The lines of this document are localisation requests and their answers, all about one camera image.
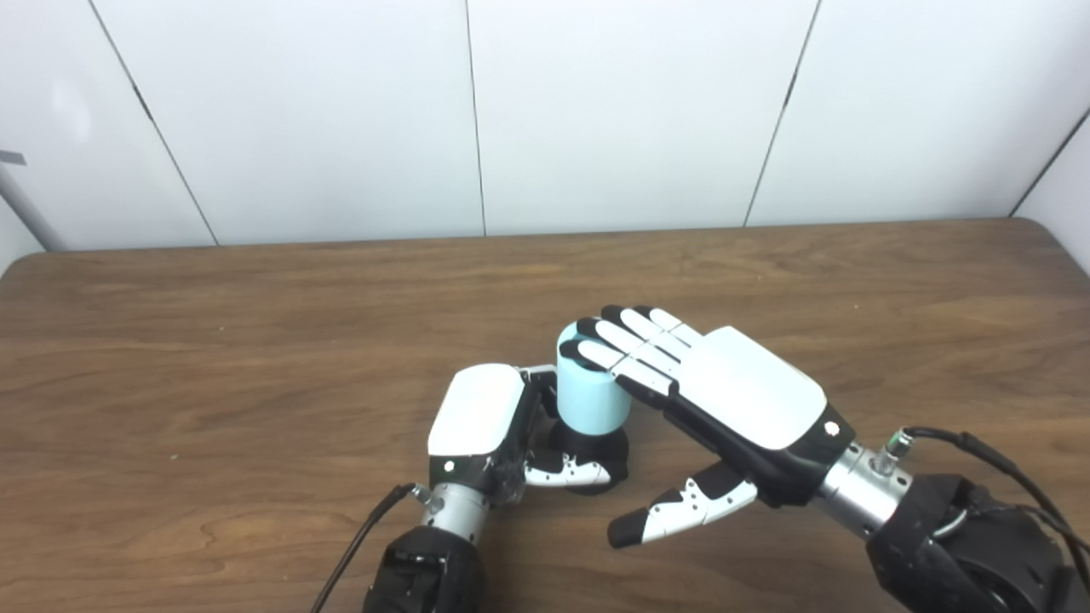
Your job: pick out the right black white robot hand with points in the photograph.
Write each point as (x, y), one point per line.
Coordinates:
(749, 392)

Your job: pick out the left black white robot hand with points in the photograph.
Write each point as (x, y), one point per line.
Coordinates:
(477, 417)

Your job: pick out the light blue cylinder cup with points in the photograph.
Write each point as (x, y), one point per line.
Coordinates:
(592, 400)

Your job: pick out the black funnel nozzle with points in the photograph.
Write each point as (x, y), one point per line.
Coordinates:
(596, 447)

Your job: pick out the grey wall corner strip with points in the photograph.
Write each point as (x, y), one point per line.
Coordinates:
(30, 213)

